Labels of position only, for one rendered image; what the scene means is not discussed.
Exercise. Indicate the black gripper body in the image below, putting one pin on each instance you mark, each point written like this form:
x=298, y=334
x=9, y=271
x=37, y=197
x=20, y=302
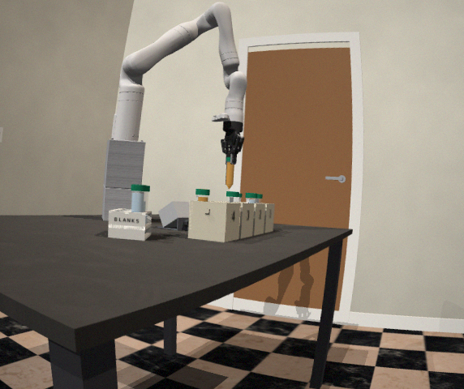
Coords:
x=233, y=128

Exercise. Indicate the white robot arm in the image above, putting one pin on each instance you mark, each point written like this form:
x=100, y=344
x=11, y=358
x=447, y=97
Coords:
x=126, y=125

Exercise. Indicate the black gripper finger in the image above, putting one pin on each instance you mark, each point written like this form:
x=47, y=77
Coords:
x=235, y=149
x=224, y=144

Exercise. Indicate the cream tube adapter with holes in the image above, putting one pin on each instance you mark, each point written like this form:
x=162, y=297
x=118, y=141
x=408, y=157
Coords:
x=214, y=221

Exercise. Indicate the white tube rack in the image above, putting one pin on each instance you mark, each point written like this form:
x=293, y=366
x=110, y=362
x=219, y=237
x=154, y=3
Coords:
x=125, y=224

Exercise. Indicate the cream square bucket adapter with holes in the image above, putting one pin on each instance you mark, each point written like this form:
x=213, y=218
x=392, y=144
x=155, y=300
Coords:
x=258, y=222
x=246, y=220
x=269, y=217

